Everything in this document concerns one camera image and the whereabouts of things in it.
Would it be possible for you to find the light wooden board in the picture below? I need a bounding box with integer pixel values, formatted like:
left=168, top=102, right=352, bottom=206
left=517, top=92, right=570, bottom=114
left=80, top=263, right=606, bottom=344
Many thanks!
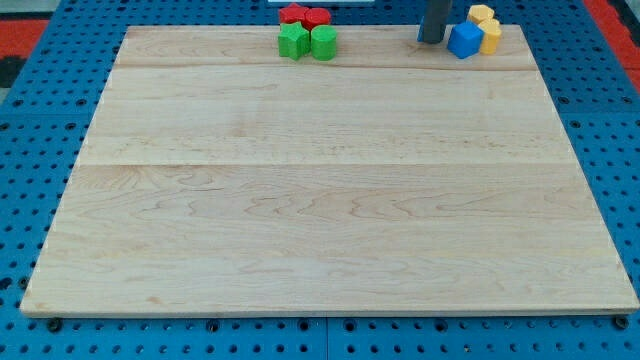
left=21, top=25, right=639, bottom=318

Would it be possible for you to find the green star block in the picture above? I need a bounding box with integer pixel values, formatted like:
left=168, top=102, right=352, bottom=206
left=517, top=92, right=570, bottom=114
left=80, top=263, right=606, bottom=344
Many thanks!
left=278, top=22, right=311, bottom=60

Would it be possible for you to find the green cylinder block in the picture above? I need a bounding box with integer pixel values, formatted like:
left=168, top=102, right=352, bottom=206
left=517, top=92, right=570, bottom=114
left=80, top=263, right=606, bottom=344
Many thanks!
left=311, top=25, right=338, bottom=61

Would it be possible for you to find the red cylinder block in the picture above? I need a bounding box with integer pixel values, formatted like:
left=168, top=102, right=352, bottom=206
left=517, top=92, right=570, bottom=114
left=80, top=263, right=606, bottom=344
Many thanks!
left=302, top=7, right=332, bottom=31

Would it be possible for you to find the red star block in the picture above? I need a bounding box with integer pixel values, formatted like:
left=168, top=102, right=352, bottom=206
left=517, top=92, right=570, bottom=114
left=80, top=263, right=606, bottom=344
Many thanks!
left=278, top=3, right=309, bottom=24

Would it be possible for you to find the small blue block behind effector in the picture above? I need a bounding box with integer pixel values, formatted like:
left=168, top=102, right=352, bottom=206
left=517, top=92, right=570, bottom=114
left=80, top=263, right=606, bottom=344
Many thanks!
left=417, top=16, right=424, bottom=42

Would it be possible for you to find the blue cube block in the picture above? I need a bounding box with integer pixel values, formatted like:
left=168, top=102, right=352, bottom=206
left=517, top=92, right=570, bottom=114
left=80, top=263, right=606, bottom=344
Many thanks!
left=447, top=21, right=484, bottom=59

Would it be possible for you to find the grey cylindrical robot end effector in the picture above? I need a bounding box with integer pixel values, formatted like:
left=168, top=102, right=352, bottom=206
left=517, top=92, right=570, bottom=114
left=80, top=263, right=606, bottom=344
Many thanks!
left=420, top=0, right=453, bottom=44

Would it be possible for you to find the yellow cylinder block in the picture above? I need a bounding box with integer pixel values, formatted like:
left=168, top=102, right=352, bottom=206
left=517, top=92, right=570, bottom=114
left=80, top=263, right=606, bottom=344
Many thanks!
left=478, top=19, right=502, bottom=55

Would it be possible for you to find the yellow pentagon block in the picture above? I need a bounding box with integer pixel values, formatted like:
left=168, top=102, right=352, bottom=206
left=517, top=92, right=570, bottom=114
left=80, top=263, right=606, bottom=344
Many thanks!
left=467, top=4, right=495, bottom=25

